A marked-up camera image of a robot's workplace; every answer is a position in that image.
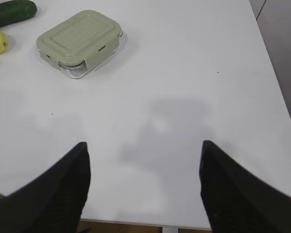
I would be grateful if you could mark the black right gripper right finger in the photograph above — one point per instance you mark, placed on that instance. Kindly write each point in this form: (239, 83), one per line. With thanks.
(235, 200)

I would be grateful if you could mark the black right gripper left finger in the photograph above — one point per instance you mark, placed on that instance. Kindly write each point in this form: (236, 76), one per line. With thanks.
(54, 201)

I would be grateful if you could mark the green lidded glass food container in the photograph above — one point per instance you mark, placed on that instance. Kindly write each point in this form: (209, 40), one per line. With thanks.
(80, 43)

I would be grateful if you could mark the dark green cucumber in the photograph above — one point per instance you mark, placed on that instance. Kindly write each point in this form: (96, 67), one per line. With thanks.
(15, 11)

